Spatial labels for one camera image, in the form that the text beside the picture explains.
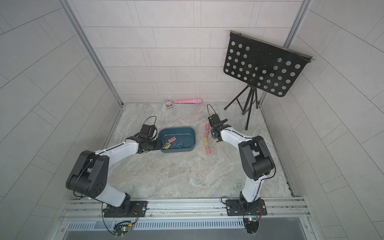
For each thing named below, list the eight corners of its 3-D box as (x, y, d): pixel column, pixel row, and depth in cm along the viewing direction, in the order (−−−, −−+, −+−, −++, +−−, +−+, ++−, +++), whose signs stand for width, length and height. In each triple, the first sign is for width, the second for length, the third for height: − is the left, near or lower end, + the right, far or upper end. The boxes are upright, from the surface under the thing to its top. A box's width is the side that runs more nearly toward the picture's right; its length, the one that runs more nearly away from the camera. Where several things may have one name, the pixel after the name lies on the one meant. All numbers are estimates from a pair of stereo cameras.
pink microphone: (174, 103, 119) (173, 100, 117) (174, 101, 121) (174, 98, 119) (202, 103, 120) (202, 100, 117) (202, 101, 121) (202, 98, 119)
